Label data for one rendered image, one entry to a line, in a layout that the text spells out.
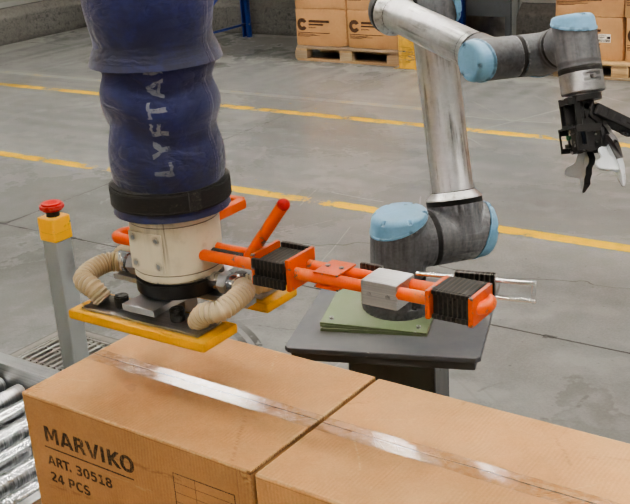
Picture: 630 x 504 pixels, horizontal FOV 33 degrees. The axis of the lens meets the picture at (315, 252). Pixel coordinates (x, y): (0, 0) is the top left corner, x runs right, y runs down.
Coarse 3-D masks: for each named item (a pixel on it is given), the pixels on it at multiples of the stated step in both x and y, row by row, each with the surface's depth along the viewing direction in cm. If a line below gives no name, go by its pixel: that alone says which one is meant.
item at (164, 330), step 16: (80, 304) 208; (112, 304) 206; (80, 320) 205; (96, 320) 202; (112, 320) 200; (128, 320) 199; (144, 320) 198; (160, 320) 197; (176, 320) 195; (144, 336) 196; (160, 336) 193; (176, 336) 191; (192, 336) 191; (208, 336) 190; (224, 336) 192
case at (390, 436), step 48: (384, 384) 210; (336, 432) 194; (384, 432) 193; (432, 432) 192; (480, 432) 190; (528, 432) 189; (576, 432) 188; (288, 480) 180; (336, 480) 179; (384, 480) 178; (432, 480) 177; (480, 480) 176; (528, 480) 175; (576, 480) 174; (624, 480) 174
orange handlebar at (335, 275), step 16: (240, 208) 224; (128, 240) 207; (208, 256) 196; (224, 256) 194; (240, 256) 193; (304, 272) 184; (320, 272) 182; (336, 272) 182; (352, 272) 184; (368, 272) 182; (336, 288) 182; (352, 288) 179; (400, 288) 175; (416, 288) 177; (480, 304) 167; (496, 304) 169
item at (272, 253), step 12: (276, 240) 194; (264, 252) 191; (276, 252) 192; (288, 252) 191; (300, 252) 188; (312, 252) 190; (252, 264) 188; (264, 264) 186; (276, 264) 185; (288, 264) 184; (300, 264) 187; (252, 276) 190; (264, 276) 188; (276, 276) 187; (288, 276) 185; (276, 288) 186; (288, 288) 186
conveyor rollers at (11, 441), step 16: (0, 384) 311; (16, 384) 308; (0, 400) 301; (16, 400) 305; (0, 416) 291; (16, 416) 294; (0, 432) 282; (16, 432) 284; (0, 448) 280; (16, 448) 274; (0, 464) 270; (16, 464) 274; (32, 464) 267; (0, 480) 260; (16, 480) 263; (32, 480) 260; (0, 496) 259; (16, 496) 253
